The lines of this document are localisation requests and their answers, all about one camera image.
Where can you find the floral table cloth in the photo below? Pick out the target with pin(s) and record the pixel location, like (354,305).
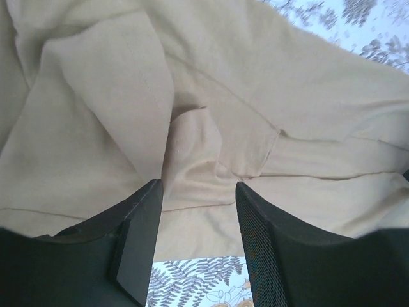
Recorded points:
(198,281)

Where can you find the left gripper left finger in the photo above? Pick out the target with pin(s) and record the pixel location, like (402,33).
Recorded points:
(103,261)

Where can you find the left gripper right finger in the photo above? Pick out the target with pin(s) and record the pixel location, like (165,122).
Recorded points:
(293,263)

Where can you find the beige t shirt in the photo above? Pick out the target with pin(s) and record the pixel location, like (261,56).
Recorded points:
(100,97)

